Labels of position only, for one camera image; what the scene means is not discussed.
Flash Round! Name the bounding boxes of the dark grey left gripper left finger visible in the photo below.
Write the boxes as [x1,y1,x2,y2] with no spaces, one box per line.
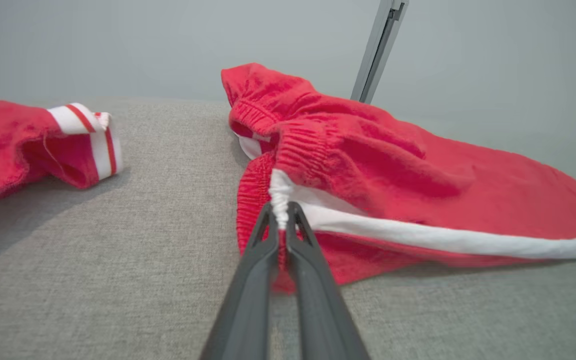
[200,201,281,360]

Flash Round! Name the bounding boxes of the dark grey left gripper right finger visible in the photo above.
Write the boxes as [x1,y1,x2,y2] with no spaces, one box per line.
[285,201,371,360]

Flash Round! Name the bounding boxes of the red shorts with white stripe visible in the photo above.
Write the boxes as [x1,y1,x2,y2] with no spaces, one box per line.
[220,62,576,294]

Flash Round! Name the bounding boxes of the red shirt with striped trim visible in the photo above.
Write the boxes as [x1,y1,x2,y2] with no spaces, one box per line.
[0,100,124,221]

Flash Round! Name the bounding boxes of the grey partition post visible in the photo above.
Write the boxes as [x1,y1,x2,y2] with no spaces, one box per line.
[350,0,410,105]

